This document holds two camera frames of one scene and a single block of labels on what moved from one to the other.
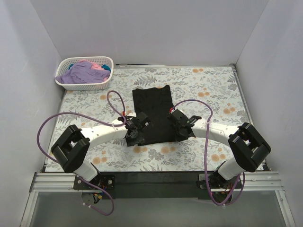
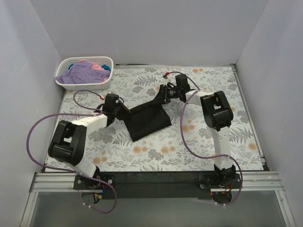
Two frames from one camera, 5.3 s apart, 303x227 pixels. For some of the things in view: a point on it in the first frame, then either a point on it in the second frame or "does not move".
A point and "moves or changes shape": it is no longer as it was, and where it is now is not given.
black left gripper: x=135 y=136 → x=120 y=111
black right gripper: x=179 y=133 → x=165 y=92
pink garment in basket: x=94 y=65 does not move
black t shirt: x=156 y=102 moves or changes shape
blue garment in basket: x=106 y=67 does not move
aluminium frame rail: x=63 y=182 does not move
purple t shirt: x=83 y=72 does not move
